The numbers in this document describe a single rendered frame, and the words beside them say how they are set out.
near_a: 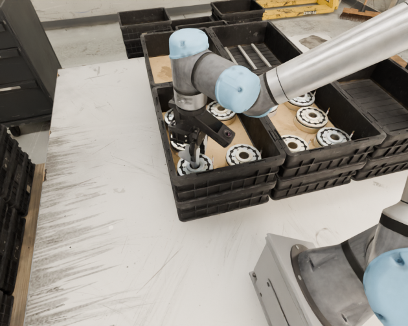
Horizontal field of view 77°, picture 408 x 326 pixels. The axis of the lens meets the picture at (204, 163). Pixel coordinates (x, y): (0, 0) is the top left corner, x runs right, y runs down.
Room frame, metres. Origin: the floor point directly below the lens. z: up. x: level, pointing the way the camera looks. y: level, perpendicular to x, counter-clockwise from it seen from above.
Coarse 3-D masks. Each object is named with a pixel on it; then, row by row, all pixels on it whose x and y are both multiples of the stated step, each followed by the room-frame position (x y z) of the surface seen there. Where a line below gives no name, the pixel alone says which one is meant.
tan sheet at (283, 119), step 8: (280, 104) 0.77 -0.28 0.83; (280, 112) 0.72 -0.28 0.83; (288, 112) 0.72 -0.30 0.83; (296, 112) 0.72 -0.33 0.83; (272, 120) 0.68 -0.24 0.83; (280, 120) 0.68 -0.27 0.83; (288, 120) 0.68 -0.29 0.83; (328, 120) 0.68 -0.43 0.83; (280, 128) 0.64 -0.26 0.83; (288, 128) 0.64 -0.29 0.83; (296, 128) 0.64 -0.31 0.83; (304, 136) 0.60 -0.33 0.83; (312, 136) 0.60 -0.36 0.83; (312, 144) 0.56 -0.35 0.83
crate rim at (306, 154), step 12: (264, 72) 0.82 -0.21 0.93; (372, 120) 0.56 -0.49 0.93; (276, 132) 0.52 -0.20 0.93; (384, 132) 0.51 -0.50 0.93; (336, 144) 0.47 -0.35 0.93; (348, 144) 0.47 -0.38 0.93; (360, 144) 0.47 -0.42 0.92; (372, 144) 0.49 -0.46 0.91; (288, 156) 0.43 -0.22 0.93; (300, 156) 0.43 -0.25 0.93; (312, 156) 0.44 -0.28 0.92
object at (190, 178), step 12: (168, 84) 0.75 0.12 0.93; (156, 96) 0.68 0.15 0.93; (156, 108) 0.62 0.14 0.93; (264, 120) 0.56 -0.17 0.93; (168, 144) 0.47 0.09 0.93; (276, 144) 0.47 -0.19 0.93; (168, 156) 0.43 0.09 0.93; (276, 156) 0.43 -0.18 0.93; (216, 168) 0.39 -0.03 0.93; (228, 168) 0.39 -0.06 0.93; (240, 168) 0.39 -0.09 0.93; (252, 168) 0.40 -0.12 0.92; (264, 168) 0.41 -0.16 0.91; (180, 180) 0.35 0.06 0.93; (192, 180) 0.36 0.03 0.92; (204, 180) 0.37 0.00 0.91
